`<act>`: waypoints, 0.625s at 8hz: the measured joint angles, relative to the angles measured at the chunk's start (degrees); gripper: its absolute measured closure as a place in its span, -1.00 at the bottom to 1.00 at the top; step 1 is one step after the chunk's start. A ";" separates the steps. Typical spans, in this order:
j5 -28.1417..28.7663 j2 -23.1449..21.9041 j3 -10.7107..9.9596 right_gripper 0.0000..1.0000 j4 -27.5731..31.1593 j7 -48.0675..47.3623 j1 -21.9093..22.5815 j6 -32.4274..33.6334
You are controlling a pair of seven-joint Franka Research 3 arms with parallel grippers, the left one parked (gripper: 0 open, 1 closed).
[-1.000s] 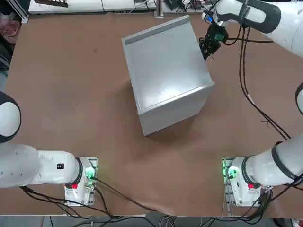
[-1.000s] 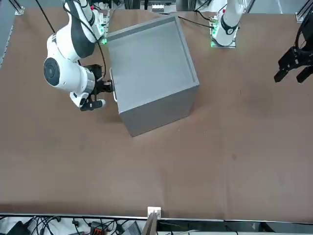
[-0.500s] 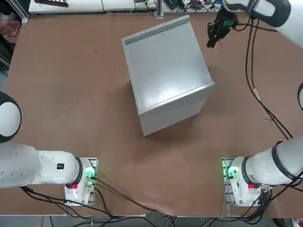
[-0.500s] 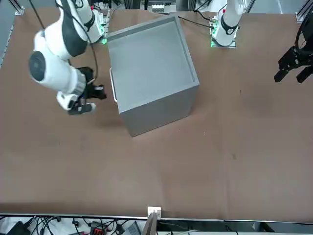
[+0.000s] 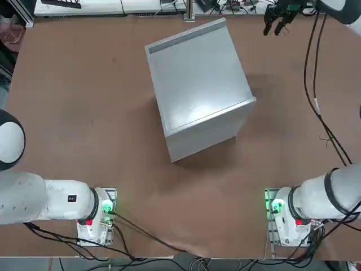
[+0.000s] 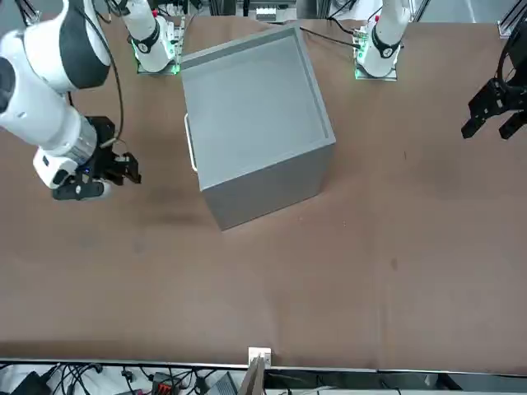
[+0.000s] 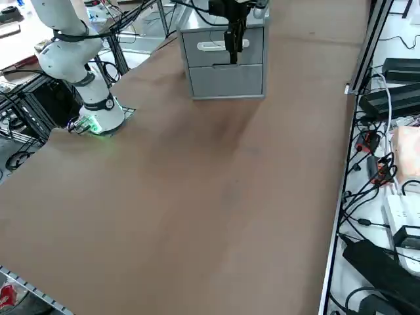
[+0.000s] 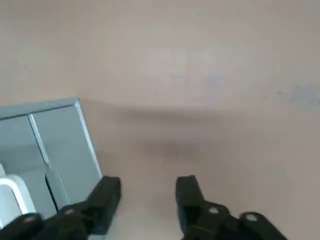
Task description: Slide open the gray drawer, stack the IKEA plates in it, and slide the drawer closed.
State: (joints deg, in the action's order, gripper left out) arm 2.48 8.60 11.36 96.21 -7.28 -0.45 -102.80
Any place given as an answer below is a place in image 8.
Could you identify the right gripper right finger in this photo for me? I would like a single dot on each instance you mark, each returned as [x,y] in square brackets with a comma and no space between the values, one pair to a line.
[190,200]

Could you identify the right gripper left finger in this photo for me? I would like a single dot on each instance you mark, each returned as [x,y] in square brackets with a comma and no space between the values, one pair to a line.
[105,197]

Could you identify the gray metal cabinet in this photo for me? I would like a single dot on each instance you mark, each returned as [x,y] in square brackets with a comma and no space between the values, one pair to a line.
[37,107]

